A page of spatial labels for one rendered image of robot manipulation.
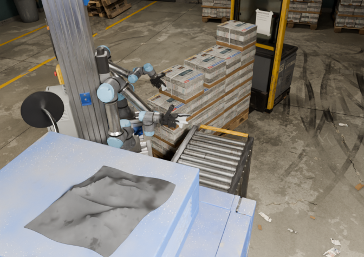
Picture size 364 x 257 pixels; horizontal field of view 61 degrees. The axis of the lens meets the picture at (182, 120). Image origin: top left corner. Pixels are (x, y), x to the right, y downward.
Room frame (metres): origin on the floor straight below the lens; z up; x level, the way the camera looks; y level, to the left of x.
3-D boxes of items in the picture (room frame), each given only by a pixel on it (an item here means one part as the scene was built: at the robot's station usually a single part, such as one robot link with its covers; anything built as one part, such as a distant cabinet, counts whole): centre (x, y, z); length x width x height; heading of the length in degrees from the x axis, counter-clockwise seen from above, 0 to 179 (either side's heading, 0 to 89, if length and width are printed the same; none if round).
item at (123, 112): (2.50, 0.56, 0.87); 0.15 x 0.15 x 0.10
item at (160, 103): (3.01, -0.18, 0.42); 1.17 x 0.39 x 0.83; 136
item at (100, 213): (0.58, 0.22, 1.78); 0.32 x 0.28 x 0.05; 67
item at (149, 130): (1.83, 0.24, 1.11); 0.11 x 0.08 x 0.11; 166
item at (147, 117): (1.82, 0.24, 1.21); 0.11 x 0.08 x 0.09; 76
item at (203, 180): (1.61, -0.11, 0.77); 0.47 x 0.05 x 0.05; 67
